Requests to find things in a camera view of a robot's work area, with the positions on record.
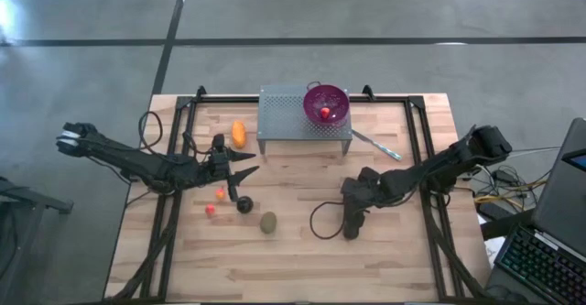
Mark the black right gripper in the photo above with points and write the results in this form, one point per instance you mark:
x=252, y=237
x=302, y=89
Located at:
x=359, y=192

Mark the black backlit keyboard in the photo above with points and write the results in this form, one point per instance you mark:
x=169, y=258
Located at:
x=540, y=264

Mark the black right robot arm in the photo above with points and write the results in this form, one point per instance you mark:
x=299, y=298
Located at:
x=439, y=165

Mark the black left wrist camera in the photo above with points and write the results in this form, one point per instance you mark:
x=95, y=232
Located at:
x=219, y=142

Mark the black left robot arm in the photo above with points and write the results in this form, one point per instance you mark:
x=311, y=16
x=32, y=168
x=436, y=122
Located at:
x=137, y=163

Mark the grey perforated metal shelf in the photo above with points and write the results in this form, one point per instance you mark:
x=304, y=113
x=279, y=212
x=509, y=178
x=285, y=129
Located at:
x=279, y=117

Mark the oval toy melon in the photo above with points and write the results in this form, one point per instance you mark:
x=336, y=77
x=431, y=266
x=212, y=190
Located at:
x=268, y=223

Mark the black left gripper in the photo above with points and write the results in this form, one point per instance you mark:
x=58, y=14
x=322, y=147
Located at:
x=220, y=167

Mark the grey metal stand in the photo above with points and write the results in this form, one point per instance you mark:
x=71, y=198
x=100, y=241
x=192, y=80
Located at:
x=27, y=197

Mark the dark monitor blue screen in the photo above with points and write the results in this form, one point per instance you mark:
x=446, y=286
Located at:
x=579, y=160

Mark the white paper sheet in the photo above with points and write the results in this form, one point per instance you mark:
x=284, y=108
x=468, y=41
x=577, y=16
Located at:
x=492, y=250

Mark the small orange toy fruit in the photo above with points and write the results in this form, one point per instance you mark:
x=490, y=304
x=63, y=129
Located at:
x=220, y=194

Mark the black metal table frame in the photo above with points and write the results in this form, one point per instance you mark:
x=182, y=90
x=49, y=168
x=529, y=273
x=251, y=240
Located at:
x=229, y=99

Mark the purple colander bowl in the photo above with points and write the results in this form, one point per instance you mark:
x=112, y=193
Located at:
x=336, y=101

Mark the long orange toy mango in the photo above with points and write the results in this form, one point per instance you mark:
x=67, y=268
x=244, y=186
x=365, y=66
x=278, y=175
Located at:
x=239, y=134

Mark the black power brick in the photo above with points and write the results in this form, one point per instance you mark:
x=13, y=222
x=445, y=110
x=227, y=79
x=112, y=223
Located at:
x=490, y=211

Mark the dark round toy watermelon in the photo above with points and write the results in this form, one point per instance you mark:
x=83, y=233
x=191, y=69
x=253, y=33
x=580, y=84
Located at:
x=245, y=204

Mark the grey laptop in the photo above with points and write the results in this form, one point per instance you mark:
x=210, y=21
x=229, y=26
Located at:
x=563, y=204

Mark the small red-orange toy fruit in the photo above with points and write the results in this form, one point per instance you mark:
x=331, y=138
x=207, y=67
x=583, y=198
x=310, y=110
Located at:
x=324, y=112

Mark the small red toy fruit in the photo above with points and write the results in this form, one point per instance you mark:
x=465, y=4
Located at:
x=210, y=210

